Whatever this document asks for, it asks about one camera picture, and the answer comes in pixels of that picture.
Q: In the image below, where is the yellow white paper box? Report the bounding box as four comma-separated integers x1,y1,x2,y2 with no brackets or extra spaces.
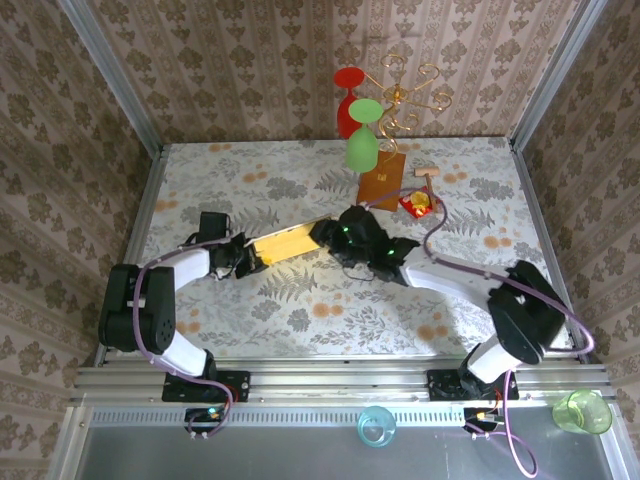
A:
252,213,335,269

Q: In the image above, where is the controller board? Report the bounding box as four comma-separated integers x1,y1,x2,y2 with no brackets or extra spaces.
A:
463,407,501,426
183,405,226,426

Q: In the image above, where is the floral patterned table mat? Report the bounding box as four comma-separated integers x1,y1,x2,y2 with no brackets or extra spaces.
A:
117,137,576,359

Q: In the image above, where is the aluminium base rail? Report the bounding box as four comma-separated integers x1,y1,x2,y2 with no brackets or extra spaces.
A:
69,357,611,404

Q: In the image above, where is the red plastic wine glass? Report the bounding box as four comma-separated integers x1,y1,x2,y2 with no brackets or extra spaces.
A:
333,67,366,141

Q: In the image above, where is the gold wire glass rack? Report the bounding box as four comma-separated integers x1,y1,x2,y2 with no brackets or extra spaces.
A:
364,53,454,156

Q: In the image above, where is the aluminium frame post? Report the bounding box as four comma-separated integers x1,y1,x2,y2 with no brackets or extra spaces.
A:
57,0,166,154
509,0,616,151

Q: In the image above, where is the green plastic cup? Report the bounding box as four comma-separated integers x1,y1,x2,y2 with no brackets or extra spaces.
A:
552,389,614,435

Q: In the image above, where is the green plastic wine glass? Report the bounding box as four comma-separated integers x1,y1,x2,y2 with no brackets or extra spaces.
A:
344,97,386,174

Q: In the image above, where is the small wooden mallet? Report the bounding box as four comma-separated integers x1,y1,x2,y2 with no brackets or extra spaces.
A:
413,167,446,214

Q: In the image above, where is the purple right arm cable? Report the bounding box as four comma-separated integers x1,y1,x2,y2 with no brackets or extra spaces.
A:
364,187,597,476

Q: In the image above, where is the left controller board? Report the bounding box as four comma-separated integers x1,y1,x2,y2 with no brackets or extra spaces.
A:
183,405,226,426

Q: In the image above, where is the right controller board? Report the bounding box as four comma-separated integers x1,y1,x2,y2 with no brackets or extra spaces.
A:
463,407,501,426

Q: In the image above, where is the brown wooden board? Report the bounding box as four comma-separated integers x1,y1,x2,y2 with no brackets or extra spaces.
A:
356,149,407,206

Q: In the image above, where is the grey metal shelf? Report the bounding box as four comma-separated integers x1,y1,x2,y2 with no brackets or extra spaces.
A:
49,404,631,480

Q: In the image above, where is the aluminium table edge rail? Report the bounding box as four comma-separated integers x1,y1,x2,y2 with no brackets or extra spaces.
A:
509,142,591,366
92,144,169,366

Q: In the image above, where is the blue plastic cup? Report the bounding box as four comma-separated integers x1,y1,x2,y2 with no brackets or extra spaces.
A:
357,404,398,446

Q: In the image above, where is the red snack packet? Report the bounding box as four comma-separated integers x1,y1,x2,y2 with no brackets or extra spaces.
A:
398,184,441,220

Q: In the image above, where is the slotted white cable duct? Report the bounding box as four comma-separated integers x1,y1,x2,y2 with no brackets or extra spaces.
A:
89,407,466,426

